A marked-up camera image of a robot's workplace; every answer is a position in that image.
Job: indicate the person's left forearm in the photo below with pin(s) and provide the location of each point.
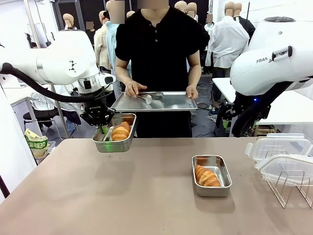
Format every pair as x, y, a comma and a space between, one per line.
194, 71

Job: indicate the golden croissant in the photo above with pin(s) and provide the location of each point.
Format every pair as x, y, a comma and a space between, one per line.
206, 176
121, 132

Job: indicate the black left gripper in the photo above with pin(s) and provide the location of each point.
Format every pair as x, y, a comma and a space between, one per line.
96, 107

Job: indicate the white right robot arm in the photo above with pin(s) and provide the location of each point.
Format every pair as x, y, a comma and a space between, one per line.
269, 68

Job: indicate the rectangular steel container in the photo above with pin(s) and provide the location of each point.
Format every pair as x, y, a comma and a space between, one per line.
226, 178
115, 145

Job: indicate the black bar at table edge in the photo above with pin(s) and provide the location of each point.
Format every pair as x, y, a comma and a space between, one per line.
4, 187

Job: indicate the mannequin in black white top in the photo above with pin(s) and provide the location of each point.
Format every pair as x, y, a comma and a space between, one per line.
249, 25

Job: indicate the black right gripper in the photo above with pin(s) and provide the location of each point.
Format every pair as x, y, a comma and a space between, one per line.
254, 107

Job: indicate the mannequin in cream jacket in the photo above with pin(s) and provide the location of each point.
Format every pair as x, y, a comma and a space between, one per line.
101, 46

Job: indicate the person's left hand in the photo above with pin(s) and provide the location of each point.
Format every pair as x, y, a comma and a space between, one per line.
192, 91

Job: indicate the green snack bag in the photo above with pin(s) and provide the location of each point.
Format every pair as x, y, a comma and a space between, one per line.
36, 144

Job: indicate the mannequin in white shirt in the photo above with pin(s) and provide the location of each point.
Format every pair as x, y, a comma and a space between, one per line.
228, 41

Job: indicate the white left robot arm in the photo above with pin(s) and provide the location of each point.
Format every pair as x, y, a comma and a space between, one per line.
56, 58

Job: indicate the perforated metal baking tray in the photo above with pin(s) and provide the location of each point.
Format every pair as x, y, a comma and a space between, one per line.
176, 102

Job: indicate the person's right hand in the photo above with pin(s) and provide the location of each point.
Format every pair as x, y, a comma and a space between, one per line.
133, 88

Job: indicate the person's right forearm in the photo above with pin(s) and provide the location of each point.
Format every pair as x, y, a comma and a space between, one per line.
122, 72

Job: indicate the metal serving tongs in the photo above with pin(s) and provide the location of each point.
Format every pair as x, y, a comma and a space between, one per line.
151, 96

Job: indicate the slanted metal pole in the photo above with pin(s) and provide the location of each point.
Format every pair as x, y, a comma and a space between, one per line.
62, 120

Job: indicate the mannequin in burgundy sweater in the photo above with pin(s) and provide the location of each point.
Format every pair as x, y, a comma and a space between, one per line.
68, 20

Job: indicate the person's black-shirted torso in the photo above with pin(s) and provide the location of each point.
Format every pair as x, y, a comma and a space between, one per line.
159, 49

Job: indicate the clear plastic clip lid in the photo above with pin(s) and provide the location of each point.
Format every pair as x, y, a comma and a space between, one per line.
286, 169
281, 144

